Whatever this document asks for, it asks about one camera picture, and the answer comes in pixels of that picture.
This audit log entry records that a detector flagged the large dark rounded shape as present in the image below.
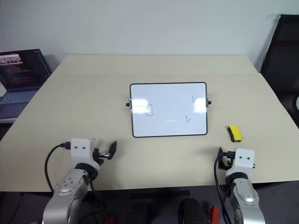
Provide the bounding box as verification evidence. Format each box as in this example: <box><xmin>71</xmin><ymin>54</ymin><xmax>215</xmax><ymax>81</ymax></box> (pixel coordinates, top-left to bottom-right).
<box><xmin>178</xmin><ymin>197</ymin><xmax>209</xmax><ymax>224</ymax></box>

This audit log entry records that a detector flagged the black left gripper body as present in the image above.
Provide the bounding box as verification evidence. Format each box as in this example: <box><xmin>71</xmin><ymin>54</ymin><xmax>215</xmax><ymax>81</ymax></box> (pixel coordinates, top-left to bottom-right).
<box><xmin>93</xmin><ymin>147</ymin><xmax>111</xmax><ymax>167</ymax></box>

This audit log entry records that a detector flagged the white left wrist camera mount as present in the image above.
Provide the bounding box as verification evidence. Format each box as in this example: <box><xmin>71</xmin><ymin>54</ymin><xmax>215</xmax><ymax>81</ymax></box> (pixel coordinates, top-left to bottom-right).
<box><xmin>70</xmin><ymin>138</ymin><xmax>100</xmax><ymax>169</ymax></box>

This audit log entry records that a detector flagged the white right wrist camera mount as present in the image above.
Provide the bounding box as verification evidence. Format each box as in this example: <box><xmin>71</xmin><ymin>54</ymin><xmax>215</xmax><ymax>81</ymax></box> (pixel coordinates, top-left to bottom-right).
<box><xmin>225</xmin><ymin>148</ymin><xmax>256</xmax><ymax>176</ymax></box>

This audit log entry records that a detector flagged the small black-framed whiteboard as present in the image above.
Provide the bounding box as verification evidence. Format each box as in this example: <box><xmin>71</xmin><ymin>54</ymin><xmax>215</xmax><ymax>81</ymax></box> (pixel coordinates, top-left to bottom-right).
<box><xmin>125</xmin><ymin>82</ymin><xmax>212</xmax><ymax>138</ymax></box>

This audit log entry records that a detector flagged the yellow and black eraser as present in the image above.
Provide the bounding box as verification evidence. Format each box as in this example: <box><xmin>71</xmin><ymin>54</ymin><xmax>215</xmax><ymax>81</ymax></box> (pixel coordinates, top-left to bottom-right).
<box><xmin>226</xmin><ymin>125</ymin><xmax>244</xmax><ymax>143</ymax></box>

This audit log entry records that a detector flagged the red clip with ridges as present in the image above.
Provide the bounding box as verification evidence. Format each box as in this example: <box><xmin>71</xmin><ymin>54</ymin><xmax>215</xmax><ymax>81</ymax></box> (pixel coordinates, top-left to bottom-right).
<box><xmin>208</xmin><ymin>206</ymin><xmax>220</xmax><ymax>218</ymax></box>

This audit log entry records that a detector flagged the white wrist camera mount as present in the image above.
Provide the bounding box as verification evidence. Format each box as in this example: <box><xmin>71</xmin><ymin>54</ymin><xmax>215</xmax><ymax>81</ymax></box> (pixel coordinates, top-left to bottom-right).
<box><xmin>70</xmin><ymin>138</ymin><xmax>100</xmax><ymax>169</ymax></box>
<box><xmin>225</xmin><ymin>148</ymin><xmax>256</xmax><ymax>176</ymax></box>

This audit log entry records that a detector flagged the black chair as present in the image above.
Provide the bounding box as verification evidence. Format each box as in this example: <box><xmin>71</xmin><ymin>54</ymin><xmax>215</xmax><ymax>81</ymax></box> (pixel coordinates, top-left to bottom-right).
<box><xmin>260</xmin><ymin>14</ymin><xmax>299</xmax><ymax>115</ymax></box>

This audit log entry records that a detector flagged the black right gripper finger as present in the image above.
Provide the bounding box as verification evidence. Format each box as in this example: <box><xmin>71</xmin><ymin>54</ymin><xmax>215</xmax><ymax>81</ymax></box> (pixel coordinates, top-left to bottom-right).
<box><xmin>217</xmin><ymin>146</ymin><xmax>223</xmax><ymax>169</ymax></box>

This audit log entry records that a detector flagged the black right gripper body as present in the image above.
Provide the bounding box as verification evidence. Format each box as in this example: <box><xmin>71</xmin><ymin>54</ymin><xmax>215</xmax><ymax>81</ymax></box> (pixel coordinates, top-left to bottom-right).
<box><xmin>221</xmin><ymin>150</ymin><xmax>236</xmax><ymax>169</ymax></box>

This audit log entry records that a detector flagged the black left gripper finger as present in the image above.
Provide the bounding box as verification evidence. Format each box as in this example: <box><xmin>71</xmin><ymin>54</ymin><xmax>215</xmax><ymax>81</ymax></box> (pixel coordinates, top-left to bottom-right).
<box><xmin>108</xmin><ymin>140</ymin><xmax>118</xmax><ymax>161</ymax></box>

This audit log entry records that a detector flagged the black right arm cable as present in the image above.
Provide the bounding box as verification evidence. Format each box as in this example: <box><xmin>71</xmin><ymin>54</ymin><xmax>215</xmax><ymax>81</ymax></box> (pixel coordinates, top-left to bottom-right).
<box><xmin>214</xmin><ymin>155</ymin><xmax>233</xmax><ymax>224</ymax></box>

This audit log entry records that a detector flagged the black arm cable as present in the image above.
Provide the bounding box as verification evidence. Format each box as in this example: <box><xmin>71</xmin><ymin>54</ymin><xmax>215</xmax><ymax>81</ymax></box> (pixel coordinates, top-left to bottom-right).
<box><xmin>214</xmin><ymin>155</ymin><xmax>233</xmax><ymax>224</ymax></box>
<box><xmin>44</xmin><ymin>141</ymin><xmax>71</xmax><ymax>192</ymax></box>

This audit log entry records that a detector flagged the open grey laptop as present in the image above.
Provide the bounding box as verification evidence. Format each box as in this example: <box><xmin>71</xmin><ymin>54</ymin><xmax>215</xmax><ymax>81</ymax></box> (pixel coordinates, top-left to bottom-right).
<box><xmin>0</xmin><ymin>49</ymin><xmax>52</xmax><ymax>120</ymax></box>

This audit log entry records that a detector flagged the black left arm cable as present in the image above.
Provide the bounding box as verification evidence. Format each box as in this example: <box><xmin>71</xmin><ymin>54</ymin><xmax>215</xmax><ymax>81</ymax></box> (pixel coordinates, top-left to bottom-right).
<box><xmin>44</xmin><ymin>141</ymin><xmax>71</xmax><ymax>192</ymax></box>

